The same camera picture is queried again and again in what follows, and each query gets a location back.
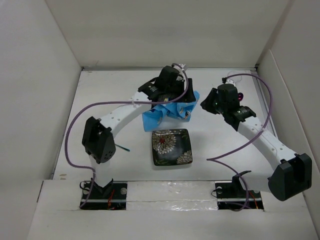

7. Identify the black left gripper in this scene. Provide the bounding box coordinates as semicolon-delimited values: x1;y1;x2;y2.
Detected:
164;78;194;103

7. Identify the blue patterned cloth napkin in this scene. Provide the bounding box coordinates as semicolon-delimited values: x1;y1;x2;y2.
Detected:
142;91;200;132

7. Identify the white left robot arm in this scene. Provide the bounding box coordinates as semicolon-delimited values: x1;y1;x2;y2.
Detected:
82;63;198;199

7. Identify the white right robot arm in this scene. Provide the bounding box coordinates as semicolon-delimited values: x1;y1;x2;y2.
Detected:
200;83;312;202

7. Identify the purple metal spoon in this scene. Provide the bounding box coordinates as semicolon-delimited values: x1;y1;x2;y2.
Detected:
238;92;244;101

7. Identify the black floral square plate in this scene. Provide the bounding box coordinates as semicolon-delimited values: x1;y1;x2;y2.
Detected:
151;128;193;167

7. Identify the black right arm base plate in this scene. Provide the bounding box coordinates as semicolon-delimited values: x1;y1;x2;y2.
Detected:
211;181;264;211

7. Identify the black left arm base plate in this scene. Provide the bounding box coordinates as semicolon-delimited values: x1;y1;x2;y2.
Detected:
79;181;128;211

